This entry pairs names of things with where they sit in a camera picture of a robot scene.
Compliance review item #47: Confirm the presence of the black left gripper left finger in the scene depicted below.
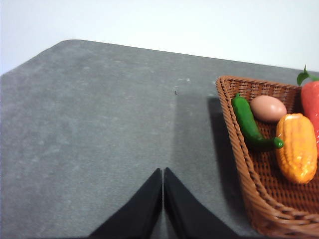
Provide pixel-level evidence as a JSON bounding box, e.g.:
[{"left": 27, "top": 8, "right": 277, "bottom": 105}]
[{"left": 89, "top": 168, "right": 163, "bottom": 239}]

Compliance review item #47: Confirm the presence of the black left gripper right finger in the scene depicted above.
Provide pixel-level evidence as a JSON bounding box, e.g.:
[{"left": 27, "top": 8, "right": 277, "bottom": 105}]
[{"left": 163, "top": 167, "right": 240, "bottom": 239}]

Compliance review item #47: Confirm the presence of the green chili pepper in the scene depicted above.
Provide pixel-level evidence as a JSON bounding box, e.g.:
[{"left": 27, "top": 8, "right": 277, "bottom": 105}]
[{"left": 231, "top": 93, "right": 285, "bottom": 149}]

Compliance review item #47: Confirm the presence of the brown woven wicker basket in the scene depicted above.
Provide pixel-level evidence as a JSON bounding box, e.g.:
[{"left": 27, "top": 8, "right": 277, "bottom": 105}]
[{"left": 215, "top": 75, "right": 319, "bottom": 237}]

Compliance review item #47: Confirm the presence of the brown egg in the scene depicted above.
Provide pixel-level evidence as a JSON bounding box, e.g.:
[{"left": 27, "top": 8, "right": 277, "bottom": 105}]
[{"left": 250, "top": 95, "right": 288, "bottom": 123}]

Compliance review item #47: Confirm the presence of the orange carrot with green leaves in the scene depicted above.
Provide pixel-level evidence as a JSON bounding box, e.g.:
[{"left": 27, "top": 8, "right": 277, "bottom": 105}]
[{"left": 296, "top": 64, "right": 319, "bottom": 160}]

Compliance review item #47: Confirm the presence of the yellow orange corn cob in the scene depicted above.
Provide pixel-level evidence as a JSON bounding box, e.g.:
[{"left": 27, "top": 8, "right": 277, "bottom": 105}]
[{"left": 275, "top": 113, "right": 319, "bottom": 184}]

